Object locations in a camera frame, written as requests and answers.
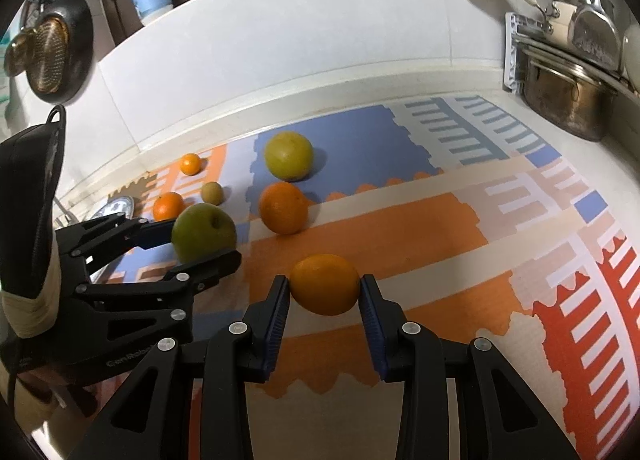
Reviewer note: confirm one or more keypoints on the white dish rack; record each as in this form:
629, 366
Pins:
514, 52

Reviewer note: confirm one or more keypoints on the colourful patterned mat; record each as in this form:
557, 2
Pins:
410, 220

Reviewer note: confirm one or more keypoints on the large yellow citrus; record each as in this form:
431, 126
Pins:
289, 156

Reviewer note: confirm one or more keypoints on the green apple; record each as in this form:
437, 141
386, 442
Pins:
204, 232

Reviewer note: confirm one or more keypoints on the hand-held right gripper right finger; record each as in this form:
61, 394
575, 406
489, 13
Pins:
372, 332

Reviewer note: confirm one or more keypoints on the black hanging pan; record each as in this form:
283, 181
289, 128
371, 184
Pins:
75, 35

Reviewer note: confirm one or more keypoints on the blue patterned white plate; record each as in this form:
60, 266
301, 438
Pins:
114, 206

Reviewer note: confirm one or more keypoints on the small tangerine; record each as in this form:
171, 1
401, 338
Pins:
190, 163
168, 206

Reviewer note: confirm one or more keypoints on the large orange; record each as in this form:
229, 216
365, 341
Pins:
325, 285
283, 207

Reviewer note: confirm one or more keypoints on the beige tape wrap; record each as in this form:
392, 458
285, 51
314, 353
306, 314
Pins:
27, 312

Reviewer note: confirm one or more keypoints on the stainless steel pot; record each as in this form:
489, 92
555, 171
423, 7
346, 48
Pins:
565, 95

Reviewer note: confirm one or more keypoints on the small tan round fruit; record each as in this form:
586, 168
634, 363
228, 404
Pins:
212, 192

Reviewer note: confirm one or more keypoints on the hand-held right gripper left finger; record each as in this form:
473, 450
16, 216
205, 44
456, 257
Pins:
277, 327

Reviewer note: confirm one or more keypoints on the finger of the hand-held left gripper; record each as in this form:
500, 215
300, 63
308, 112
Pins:
200, 272
150, 235

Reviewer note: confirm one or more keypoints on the brass mesh strainer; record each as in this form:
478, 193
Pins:
42, 57

